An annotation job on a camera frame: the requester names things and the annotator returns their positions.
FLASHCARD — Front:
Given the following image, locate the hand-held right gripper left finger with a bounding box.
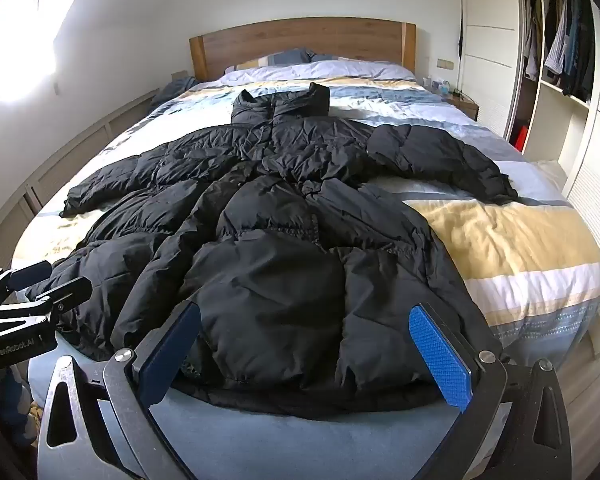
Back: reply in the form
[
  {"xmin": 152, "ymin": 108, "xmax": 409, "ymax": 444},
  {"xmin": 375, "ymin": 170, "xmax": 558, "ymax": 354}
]
[{"xmin": 36, "ymin": 301, "xmax": 203, "ymax": 480}]

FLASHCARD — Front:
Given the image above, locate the striped pillow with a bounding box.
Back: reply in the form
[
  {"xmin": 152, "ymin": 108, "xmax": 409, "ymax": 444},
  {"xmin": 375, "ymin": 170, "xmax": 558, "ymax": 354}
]
[{"xmin": 225, "ymin": 48, "xmax": 313, "ymax": 73}]

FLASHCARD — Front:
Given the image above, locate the white wardrobe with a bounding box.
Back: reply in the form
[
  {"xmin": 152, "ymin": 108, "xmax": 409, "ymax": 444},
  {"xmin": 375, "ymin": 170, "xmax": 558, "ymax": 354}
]
[{"xmin": 457, "ymin": 0, "xmax": 600, "ymax": 361}]

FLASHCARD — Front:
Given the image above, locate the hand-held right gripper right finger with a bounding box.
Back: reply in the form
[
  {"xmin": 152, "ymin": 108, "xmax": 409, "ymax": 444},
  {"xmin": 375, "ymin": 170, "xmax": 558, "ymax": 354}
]
[{"xmin": 408, "ymin": 302, "xmax": 573, "ymax": 480}]

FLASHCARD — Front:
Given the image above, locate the window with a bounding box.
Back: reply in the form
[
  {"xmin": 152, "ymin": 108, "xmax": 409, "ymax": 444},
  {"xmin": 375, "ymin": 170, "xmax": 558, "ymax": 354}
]
[{"xmin": 0, "ymin": 0, "xmax": 66, "ymax": 111}]

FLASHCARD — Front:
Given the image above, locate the crumpled blue cloth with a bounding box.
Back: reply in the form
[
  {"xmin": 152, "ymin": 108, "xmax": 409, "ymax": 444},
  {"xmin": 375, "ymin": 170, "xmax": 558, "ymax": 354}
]
[{"xmin": 152, "ymin": 76, "xmax": 198, "ymax": 106}]

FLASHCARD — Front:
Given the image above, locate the row of hanging clothes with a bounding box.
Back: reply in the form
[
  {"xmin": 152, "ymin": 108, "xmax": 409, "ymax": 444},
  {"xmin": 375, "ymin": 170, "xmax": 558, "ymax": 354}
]
[{"xmin": 522, "ymin": 0, "xmax": 597, "ymax": 106}]

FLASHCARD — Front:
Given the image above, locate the wooden headboard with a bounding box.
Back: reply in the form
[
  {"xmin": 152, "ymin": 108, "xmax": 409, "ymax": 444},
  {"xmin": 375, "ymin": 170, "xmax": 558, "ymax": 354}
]
[{"xmin": 189, "ymin": 16, "xmax": 417, "ymax": 81}]

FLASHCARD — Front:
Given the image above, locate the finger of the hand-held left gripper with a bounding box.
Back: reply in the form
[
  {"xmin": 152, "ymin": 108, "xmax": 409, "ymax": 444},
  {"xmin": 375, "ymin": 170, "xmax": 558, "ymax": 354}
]
[
  {"xmin": 0, "ymin": 276, "xmax": 94, "ymax": 322},
  {"xmin": 0, "ymin": 260, "xmax": 54, "ymax": 295}
]

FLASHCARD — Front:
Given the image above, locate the person's left hand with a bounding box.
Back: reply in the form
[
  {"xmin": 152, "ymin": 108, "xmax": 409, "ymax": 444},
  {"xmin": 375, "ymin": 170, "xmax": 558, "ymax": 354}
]
[{"xmin": 0, "ymin": 362, "xmax": 35, "ymax": 450}]

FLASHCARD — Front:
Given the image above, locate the wooden nightstand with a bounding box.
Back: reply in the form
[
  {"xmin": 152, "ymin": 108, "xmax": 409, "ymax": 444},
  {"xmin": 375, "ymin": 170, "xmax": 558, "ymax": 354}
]
[{"xmin": 447, "ymin": 91, "xmax": 481, "ymax": 121}]

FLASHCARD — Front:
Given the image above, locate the bed with striped duvet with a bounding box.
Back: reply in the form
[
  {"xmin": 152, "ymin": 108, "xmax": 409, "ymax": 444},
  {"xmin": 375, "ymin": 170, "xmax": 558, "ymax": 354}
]
[{"xmin": 17, "ymin": 62, "xmax": 600, "ymax": 361}]

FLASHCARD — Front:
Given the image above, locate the black puffer jacket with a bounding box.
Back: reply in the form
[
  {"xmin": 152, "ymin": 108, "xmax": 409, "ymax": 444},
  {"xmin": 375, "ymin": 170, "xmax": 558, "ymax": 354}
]
[{"xmin": 25, "ymin": 81, "xmax": 520, "ymax": 421}]

